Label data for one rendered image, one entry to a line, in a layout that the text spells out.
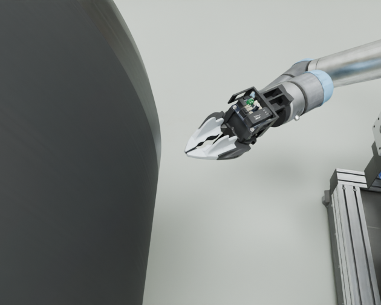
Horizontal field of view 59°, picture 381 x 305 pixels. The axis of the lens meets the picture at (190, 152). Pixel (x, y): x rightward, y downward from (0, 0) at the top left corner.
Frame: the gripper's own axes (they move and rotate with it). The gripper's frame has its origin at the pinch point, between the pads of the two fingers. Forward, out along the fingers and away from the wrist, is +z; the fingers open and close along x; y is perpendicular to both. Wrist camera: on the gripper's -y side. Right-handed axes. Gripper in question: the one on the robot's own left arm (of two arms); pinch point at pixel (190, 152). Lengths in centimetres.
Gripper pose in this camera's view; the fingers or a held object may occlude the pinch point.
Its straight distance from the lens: 55.6
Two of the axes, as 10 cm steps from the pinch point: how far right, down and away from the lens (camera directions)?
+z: -7.7, 3.8, -5.1
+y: 3.1, -4.8, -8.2
